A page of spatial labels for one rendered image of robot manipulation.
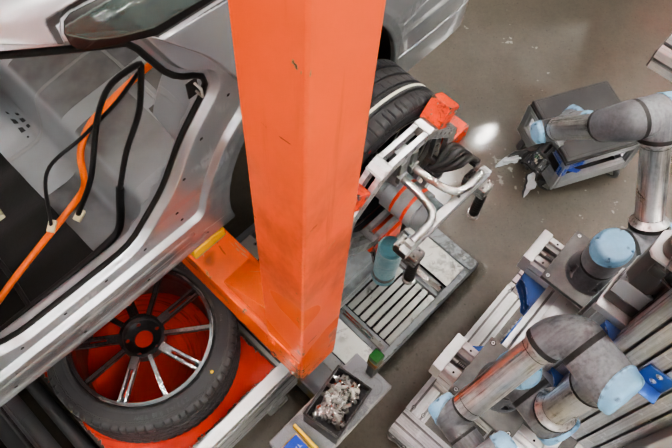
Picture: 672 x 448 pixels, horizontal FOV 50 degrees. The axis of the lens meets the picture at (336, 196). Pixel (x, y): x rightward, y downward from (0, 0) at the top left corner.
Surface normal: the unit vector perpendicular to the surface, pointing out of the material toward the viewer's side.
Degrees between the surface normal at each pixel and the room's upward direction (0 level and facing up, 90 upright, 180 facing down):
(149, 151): 6
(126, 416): 0
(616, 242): 8
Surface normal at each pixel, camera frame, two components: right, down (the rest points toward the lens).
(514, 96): 0.04, -0.48
